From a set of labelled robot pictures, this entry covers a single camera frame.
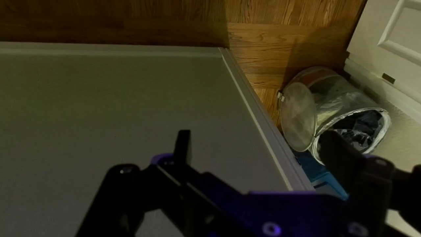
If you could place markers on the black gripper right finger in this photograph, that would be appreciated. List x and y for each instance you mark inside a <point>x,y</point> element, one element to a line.
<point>374,186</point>

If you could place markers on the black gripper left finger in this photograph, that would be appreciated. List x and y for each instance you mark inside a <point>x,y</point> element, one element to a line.
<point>127,194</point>

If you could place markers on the blue box on floor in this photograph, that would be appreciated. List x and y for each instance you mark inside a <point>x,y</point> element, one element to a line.
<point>320,177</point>

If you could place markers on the grey area rug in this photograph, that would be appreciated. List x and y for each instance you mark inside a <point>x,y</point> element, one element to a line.
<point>70,112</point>

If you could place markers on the white panel door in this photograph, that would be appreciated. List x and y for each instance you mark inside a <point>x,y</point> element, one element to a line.
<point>385,53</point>

